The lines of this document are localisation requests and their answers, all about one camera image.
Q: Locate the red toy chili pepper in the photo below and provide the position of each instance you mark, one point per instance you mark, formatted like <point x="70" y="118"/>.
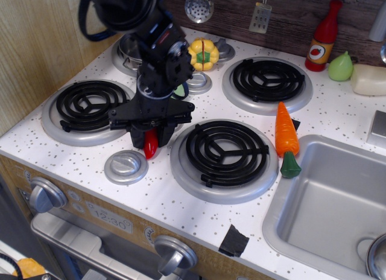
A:
<point x="150" y="143"/>

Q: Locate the small steel pot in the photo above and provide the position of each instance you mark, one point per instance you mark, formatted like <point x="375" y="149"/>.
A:
<point x="129" y="51"/>

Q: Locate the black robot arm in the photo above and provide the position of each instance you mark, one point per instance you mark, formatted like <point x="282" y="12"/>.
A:
<point x="166" y="64"/>

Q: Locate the silver faucet pipe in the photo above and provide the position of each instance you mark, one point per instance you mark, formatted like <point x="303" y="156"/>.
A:
<point x="377" y="31"/>

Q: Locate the green toy pear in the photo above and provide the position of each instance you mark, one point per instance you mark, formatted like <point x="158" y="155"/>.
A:
<point x="341" y="68"/>

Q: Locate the silver oven door handle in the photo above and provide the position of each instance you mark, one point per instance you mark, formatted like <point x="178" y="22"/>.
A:
<point x="74" y="242"/>

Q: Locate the back right stove burner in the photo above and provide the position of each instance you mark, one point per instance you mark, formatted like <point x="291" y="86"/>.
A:
<point x="258" y="84"/>

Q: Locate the black tape piece by carrot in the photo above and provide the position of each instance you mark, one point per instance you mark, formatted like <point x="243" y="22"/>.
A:
<point x="296" y="124"/>

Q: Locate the green toy cabbage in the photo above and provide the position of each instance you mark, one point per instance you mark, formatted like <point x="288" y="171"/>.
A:
<point x="181" y="92"/>

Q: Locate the steel bowl in sink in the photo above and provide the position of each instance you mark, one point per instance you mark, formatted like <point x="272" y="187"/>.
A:
<point x="375" y="258"/>

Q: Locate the right oven dial knob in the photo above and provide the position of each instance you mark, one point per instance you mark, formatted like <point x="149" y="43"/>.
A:
<point x="174" y="254"/>

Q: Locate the silver stovetop knob back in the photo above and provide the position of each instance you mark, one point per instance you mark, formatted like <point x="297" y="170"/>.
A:
<point x="226" y="51"/>

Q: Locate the hanging toy spatula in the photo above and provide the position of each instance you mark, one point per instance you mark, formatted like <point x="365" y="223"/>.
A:
<point x="261" y="17"/>

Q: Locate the grey toy sink basin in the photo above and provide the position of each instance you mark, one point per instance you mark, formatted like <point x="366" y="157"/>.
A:
<point x="329" y="214"/>

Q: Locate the yellow toy bell pepper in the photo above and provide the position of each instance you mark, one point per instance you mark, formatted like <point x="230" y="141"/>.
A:
<point x="204" y="54"/>

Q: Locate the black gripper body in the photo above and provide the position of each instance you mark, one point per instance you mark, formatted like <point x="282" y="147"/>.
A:
<point x="143" y="113"/>

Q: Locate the black tape piece front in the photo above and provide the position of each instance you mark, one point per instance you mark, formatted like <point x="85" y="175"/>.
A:
<point x="234" y="243"/>

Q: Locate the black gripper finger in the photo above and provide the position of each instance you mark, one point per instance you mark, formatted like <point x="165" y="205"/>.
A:
<point x="137" y="138"/>
<point x="164" y="133"/>

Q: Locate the front right stove burner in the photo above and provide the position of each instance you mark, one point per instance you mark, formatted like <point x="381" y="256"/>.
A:
<point x="224" y="162"/>

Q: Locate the front left stove burner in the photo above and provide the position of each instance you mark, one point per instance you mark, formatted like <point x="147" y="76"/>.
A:
<point x="77" y="114"/>

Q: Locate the silver stovetop knob front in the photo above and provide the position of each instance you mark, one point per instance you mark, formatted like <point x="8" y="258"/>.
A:
<point x="126" y="167"/>

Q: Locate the white toy block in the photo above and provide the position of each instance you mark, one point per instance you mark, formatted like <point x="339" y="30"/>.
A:
<point x="368" y="80"/>

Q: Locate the left oven dial knob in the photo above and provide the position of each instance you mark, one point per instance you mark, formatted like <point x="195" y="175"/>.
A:
<point x="45" y="195"/>

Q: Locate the yellow object bottom left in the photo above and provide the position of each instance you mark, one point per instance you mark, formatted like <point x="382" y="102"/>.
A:
<point x="30" y="268"/>

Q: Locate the oven dial knob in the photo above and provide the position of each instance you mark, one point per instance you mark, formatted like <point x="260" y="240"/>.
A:
<point x="174" y="254"/>
<point x="45" y="195"/>

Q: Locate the orange toy carrot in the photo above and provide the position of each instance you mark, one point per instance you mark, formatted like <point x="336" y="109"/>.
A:
<point x="286" y="142"/>

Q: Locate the hanging steel strainer ladle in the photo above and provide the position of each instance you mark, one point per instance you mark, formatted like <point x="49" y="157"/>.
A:
<point x="199" y="11"/>

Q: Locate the red toy ketchup bottle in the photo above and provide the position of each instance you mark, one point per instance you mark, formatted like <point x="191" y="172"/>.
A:
<point x="323" y="39"/>

